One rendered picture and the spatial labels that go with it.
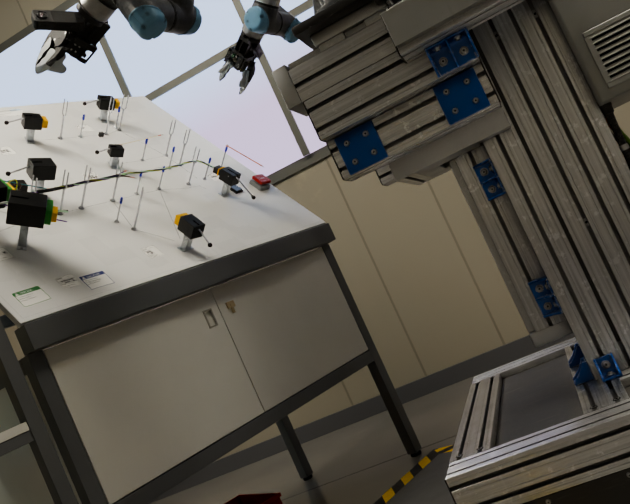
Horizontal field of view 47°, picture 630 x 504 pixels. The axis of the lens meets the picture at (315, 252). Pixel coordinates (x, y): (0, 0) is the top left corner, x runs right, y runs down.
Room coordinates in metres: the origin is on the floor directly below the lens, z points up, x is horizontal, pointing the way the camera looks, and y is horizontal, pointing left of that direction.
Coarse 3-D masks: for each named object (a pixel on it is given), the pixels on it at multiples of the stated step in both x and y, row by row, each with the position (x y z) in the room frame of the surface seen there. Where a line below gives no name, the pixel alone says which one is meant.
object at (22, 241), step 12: (12, 192) 1.80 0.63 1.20; (24, 192) 1.82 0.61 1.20; (12, 204) 1.77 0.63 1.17; (24, 204) 1.78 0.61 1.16; (36, 204) 1.80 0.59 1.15; (12, 216) 1.79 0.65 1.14; (24, 216) 1.80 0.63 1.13; (36, 216) 1.81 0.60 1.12; (24, 228) 1.84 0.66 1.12; (24, 240) 1.86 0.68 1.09
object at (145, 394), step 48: (96, 336) 1.81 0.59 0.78; (144, 336) 1.91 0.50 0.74; (192, 336) 2.02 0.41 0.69; (96, 384) 1.77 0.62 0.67; (144, 384) 1.87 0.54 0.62; (192, 384) 1.97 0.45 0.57; (240, 384) 2.09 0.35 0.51; (96, 432) 1.73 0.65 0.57; (144, 432) 1.82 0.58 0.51; (192, 432) 1.92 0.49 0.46; (144, 480) 1.78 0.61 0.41
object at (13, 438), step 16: (0, 320) 1.60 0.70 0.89; (0, 336) 1.59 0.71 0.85; (0, 352) 1.58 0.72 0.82; (0, 368) 1.59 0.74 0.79; (16, 368) 1.59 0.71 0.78; (16, 384) 1.58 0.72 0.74; (16, 400) 1.58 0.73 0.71; (32, 400) 1.60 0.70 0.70; (32, 416) 1.59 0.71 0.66; (16, 432) 1.55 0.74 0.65; (32, 432) 1.58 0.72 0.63; (0, 448) 1.52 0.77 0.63; (16, 448) 1.55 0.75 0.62; (32, 448) 1.59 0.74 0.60; (48, 448) 1.59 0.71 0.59; (48, 464) 1.58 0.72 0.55; (48, 480) 1.59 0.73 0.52; (64, 480) 1.59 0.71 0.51; (64, 496) 1.58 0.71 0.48
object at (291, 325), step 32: (320, 256) 2.52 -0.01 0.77; (224, 288) 2.16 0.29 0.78; (256, 288) 2.25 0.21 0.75; (288, 288) 2.35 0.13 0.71; (320, 288) 2.46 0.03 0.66; (224, 320) 2.12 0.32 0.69; (256, 320) 2.21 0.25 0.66; (288, 320) 2.31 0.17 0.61; (320, 320) 2.41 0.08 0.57; (352, 320) 2.53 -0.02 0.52; (256, 352) 2.17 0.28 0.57; (288, 352) 2.26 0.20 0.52; (320, 352) 2.36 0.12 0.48; (352, 352) 2.47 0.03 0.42; (256, 384) 2.13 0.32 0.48; (288, 384) 2.22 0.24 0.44
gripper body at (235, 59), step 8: (240, 40) 2.34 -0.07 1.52; (248, 40) 2.31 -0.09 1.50; (256, 40) 2.34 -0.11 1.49; (232, 48) 2.37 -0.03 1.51; (240, 48) 2.34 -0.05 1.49; (248, 48) 2.35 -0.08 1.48; (232, 56) 2.37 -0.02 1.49; (240, 56) 2.35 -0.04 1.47; (248, 56) 2.37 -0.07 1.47; (232, 64) 2.38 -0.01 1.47; (240, 64) 2.36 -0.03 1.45; (248, 64) 2.41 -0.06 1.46
